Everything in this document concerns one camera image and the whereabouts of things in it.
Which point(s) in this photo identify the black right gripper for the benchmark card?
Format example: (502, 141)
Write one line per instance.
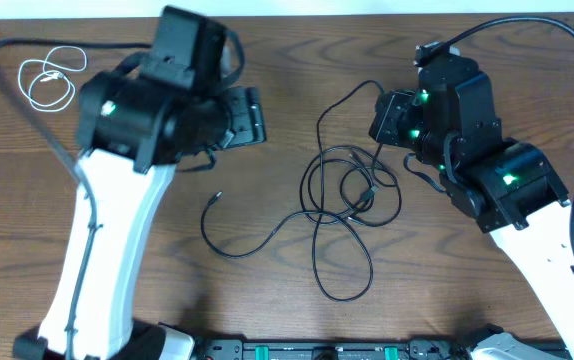
(390, 107)

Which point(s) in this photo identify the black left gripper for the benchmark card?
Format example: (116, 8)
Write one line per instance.
(248, 121)

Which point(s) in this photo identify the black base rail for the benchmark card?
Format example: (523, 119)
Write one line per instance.
(487, 343)

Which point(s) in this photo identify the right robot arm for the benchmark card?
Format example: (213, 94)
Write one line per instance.
(508, 187)

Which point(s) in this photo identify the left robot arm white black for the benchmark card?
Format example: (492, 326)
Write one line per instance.
(165, 100)

